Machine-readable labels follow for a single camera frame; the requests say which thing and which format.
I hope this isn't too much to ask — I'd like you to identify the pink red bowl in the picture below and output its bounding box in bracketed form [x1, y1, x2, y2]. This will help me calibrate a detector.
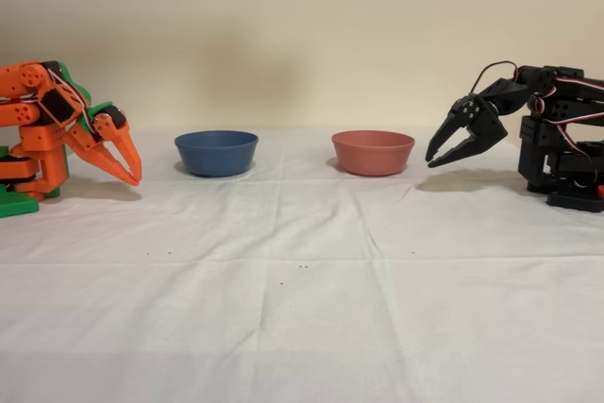
[330, 130, 416, 177]

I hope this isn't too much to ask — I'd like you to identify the blue bowl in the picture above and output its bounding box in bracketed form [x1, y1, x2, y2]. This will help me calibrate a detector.
[174, 130, 260, 179]

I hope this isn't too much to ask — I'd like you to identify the white tablecloth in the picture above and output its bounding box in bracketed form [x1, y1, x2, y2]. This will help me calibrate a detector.
[0, 127, 604, 403]

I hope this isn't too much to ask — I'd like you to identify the servo cable on orange arm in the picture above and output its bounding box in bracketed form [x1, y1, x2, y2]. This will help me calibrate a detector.
[49, 70, 93, 124]

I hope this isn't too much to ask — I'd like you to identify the servo cable on black arm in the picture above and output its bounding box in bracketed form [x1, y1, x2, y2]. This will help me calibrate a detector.
[471, 60, 520, 95]

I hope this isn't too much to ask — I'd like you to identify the green arm base plate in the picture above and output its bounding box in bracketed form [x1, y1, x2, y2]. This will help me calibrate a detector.
[0, 183, 41, 220]

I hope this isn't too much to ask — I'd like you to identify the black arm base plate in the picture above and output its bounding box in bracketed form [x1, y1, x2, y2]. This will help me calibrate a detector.
[546, 189, 604, 214]

